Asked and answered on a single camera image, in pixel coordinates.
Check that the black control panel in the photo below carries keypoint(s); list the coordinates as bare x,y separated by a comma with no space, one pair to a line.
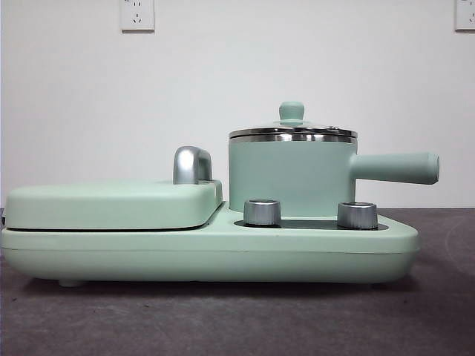
308,223

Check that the glass pot lid green knob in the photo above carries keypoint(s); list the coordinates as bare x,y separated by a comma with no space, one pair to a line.
292,111

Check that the mint green breakfast machine base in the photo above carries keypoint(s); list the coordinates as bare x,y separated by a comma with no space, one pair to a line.
208,256

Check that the silver control knob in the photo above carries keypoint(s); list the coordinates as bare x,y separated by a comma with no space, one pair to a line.
261,212
357,214

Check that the mint green griddle cover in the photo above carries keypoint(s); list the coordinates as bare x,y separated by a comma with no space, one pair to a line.
111,204

